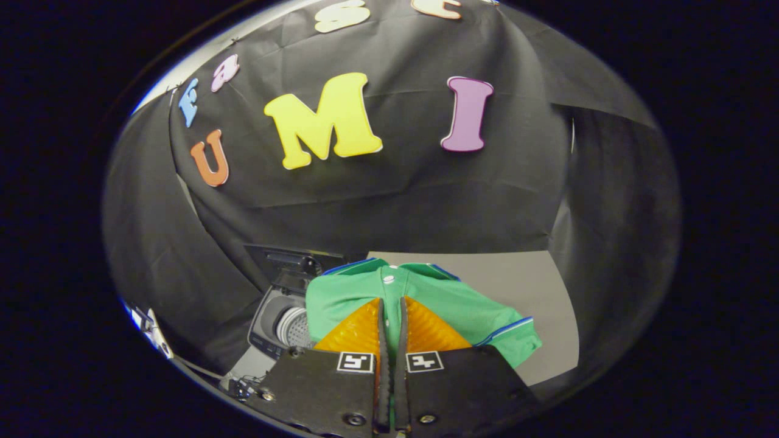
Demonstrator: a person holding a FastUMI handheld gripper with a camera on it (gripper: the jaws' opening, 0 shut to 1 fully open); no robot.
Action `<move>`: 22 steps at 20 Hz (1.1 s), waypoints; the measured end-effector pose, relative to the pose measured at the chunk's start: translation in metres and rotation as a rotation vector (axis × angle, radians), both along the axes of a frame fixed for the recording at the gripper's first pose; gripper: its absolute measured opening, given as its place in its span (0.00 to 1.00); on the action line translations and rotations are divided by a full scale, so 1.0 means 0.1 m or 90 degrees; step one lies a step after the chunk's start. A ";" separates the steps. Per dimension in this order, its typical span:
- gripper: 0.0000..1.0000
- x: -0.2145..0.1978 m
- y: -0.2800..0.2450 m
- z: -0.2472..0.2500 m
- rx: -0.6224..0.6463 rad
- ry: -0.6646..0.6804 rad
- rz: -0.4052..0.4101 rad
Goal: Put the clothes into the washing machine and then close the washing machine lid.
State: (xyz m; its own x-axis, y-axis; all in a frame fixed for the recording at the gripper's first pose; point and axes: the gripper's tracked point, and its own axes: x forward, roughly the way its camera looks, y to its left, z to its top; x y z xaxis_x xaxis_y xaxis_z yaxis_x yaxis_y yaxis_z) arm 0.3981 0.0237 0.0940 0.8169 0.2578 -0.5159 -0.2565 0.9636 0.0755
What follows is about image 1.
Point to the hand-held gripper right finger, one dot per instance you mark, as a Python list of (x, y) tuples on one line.
[(401, 377)]

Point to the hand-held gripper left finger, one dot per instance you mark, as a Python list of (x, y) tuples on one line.
[(383, 377)]

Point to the green polo shirt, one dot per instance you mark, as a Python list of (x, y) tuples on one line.
[(462, 304)]

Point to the grey cabinet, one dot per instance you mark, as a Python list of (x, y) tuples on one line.
[(529, 286)]

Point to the black backdrop cloth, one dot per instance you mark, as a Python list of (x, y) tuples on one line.
[(395, 201)]

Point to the white clamp device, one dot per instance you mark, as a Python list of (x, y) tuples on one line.
[(152, 328)]

